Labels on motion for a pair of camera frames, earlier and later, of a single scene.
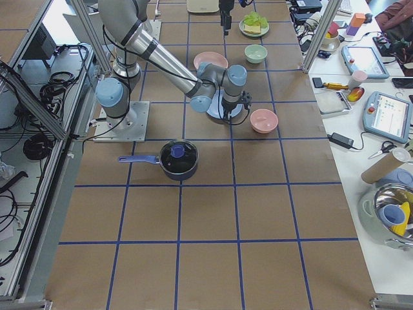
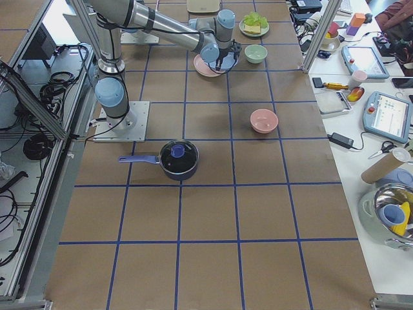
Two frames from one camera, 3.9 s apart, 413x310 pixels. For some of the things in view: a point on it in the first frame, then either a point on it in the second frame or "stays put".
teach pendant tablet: (388, 116) stays put
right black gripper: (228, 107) to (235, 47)
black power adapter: (340, 140) stays put
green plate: (263, 31) stays put
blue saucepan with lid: (179, 159) stays put
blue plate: (213, 109) to (228, 62)
